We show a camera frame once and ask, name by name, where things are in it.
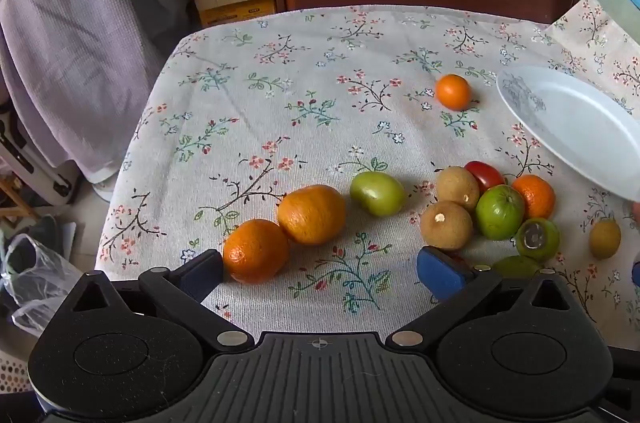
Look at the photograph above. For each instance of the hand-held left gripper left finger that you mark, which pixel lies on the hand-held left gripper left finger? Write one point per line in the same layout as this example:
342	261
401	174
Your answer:
200	277

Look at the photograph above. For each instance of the white plate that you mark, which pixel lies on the white plate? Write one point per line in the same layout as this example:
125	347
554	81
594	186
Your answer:
575	128

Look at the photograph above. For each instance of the clear plastic bag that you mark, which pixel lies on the clear plastic bag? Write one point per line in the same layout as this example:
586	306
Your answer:
35	283

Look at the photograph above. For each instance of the black and white case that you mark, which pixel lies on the black and white case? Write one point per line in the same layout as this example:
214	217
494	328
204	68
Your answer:
30	163

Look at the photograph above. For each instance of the floral tablecloth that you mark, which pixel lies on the floral tablecloth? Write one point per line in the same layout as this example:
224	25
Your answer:
300	128

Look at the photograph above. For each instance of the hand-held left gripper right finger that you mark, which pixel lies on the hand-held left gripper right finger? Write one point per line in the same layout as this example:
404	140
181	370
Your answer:
440	274

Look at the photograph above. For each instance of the small yellowish kiwi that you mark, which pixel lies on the small yellowish kiwi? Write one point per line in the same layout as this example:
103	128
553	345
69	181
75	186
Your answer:
605	239

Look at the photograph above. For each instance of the brown kiwi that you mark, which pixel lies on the brown kiwi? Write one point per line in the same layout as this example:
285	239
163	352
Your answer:
446	225
457	187

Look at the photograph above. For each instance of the small orange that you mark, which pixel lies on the small orange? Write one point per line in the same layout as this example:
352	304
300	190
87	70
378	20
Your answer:
453	91
536	195

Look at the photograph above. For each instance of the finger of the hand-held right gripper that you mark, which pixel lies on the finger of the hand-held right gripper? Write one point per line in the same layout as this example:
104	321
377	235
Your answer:
636	274

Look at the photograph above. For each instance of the large orange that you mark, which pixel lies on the large orange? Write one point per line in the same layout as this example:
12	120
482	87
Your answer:
311	214
255	250

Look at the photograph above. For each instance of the purple checked cloth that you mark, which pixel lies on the purple checked cloth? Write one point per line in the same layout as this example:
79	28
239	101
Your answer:
65	53

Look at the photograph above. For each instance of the red tomato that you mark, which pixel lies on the red tomato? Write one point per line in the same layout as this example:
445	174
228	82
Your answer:
484	175

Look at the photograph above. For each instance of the white perforated basket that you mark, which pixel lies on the white perforated basket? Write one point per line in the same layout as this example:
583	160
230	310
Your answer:
12	373

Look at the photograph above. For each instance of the wooden stool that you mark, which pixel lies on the wooden stool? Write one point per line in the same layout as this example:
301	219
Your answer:
15	198

